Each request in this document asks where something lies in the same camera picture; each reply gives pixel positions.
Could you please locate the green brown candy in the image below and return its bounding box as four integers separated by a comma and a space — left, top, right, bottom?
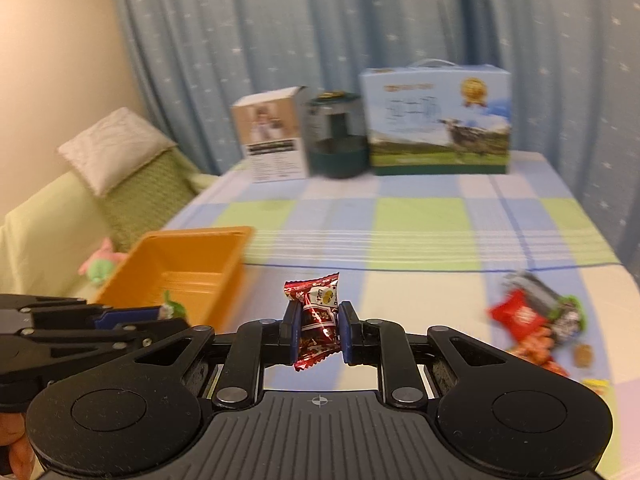
158, 290, 186, 320

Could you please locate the dark red candy packet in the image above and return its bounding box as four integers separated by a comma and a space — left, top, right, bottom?
283, 273, 341, 372

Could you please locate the person's hand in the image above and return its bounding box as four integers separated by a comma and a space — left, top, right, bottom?
0, 413, 35, 480

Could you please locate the pink green plush toy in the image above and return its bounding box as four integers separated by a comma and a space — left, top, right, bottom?
78, 237, 127, 285

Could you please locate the orange plastic bin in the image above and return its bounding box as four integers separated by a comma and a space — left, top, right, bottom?
96, 226, 254, 332

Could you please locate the yellow candy packet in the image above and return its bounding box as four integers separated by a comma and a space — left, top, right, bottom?
582, 378, 610, 396

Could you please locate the clear wrapped brown candy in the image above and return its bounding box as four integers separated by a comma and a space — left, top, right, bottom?
573, 342, 594, 368

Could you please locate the green sofa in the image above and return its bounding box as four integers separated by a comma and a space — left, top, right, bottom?
1, 148, 215, 299

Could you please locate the red square snack packet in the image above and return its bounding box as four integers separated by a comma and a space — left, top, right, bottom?
488, 289, 547, 342

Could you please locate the green chips bag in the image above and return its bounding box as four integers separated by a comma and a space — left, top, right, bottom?
506, 294, 587, 378

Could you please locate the grey black snack packet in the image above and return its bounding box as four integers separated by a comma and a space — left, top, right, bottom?
502, 271, 560, 318

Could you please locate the beige cushion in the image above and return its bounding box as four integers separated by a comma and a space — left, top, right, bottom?
58, 107, 176, 197

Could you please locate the checkered tablecloth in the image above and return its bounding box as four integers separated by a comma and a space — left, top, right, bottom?
170, 152, 639, 479

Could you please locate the white product box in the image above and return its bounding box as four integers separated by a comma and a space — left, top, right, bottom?
231, 86, 308, 182

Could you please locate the dark green humidifier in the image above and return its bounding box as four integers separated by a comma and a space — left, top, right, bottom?
304, 91, 370, 179

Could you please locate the blue star curtain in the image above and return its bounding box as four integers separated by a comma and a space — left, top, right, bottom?
116, 0, 639, 273

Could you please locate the blue milk carton box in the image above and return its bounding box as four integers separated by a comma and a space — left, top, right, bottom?
360, 60, 512, 176

